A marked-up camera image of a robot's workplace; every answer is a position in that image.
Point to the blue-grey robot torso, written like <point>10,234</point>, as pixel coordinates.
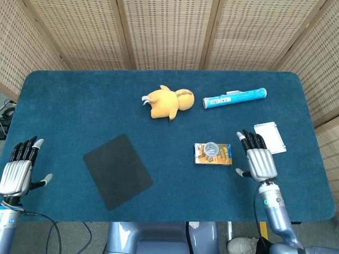
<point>159,238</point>

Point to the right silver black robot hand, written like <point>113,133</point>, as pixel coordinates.
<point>262,164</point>

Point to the woven bamboo folding screen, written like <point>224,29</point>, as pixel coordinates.
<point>169,34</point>

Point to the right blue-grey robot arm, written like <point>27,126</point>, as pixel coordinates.
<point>278,219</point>

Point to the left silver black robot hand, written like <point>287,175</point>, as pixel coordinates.
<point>16,177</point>

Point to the yellow blue snack box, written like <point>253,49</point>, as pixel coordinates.
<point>225,156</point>

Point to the metal table leg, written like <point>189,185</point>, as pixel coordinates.
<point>230,230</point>

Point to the small transparent round container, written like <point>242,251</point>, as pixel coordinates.
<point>211,148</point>

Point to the white flat box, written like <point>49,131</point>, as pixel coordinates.
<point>275,135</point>

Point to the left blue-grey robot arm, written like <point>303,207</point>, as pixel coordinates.
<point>8,230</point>

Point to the white sneaker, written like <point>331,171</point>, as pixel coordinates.
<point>241,246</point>

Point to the black mouse pad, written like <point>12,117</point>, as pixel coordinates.
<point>117,172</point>

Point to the yellow plush toy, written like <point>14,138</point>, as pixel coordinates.
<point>164,103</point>

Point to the blue plastic wrap roll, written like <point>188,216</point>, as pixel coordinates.
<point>235,98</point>

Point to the blue carpet table cover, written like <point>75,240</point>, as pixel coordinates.
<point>169,190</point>

